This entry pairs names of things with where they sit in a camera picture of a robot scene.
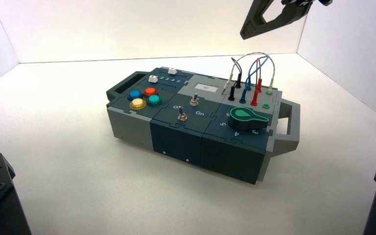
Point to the green round push button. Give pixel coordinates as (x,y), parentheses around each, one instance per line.
(154,100)

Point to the red round push button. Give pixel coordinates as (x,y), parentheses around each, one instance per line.
(150,92)

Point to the white rectangular label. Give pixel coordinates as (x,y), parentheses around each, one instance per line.
(206,87)

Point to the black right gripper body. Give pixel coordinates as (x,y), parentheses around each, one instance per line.
(321,2)

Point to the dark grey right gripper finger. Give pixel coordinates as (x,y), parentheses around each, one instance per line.
(256,27)

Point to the black and green rotary knob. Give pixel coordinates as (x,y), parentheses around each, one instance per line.
(248,120)

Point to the blue round push button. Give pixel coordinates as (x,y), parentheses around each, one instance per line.
(134,94)

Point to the green banana socket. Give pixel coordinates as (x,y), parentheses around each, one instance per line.
(265,105)
(269,93)

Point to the white slider knob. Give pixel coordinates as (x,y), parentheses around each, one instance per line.
(172,70)
(153,78)

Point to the metal toggle switch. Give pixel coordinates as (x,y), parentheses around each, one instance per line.
(194,100)
(181,115)

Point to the grey and blue control box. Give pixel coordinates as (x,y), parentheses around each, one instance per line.
(181,136)

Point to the yellow round push button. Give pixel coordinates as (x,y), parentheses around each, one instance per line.
(138,104)

